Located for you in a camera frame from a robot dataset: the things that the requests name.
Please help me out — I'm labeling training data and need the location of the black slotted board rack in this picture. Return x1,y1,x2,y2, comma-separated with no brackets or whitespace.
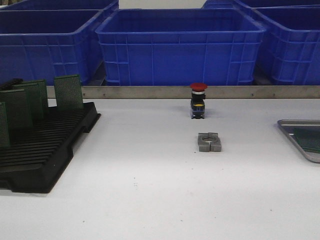
0,77,102,194

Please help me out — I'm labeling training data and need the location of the blue plastic crate centre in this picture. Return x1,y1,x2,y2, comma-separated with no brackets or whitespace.
96,8,265,86

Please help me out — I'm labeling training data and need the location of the green circuit board far left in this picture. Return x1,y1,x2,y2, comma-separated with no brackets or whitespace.
0,102,10,148

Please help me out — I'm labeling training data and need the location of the blue plastic crate left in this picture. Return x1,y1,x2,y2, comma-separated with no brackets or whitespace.
0,9,104,86

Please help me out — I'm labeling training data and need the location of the green perforated circuit board front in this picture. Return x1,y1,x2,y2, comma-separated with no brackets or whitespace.
299,139,320,153

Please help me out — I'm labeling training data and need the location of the green perforated circuit board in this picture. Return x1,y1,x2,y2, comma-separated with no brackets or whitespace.
299,139,320,153
293,128,320,144

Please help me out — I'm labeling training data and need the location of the blue plastic crate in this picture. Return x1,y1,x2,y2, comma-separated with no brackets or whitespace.
252,6,320,86
96,8,265,86
0,9,104,86

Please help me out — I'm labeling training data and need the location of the blue crate back right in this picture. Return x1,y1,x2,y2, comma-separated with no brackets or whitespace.
202,0,320,9

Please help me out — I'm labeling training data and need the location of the red emergency stop button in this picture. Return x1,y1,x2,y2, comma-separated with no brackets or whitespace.
190,82,208,119

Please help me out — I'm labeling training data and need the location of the blue crate back left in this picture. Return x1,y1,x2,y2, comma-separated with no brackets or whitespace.
0,0,119,11

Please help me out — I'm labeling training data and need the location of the blue plastic crate right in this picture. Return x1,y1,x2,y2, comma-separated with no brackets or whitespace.
252,6,320,86

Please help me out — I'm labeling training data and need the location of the green circuit board second row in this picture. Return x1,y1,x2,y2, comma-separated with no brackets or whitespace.
12,79,49,120

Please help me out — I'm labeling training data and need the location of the green circuit board rear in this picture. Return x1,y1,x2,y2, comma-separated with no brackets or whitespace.
54,74,84,111

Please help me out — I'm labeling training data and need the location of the metal table edge rail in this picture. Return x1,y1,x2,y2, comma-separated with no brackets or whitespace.
46,85,320,100

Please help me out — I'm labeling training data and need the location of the silver metal tray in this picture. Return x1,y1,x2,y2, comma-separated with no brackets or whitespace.
277,119,320,164

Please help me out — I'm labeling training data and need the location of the grey metal clamp block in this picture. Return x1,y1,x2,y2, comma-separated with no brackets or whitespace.
197,132,222,152

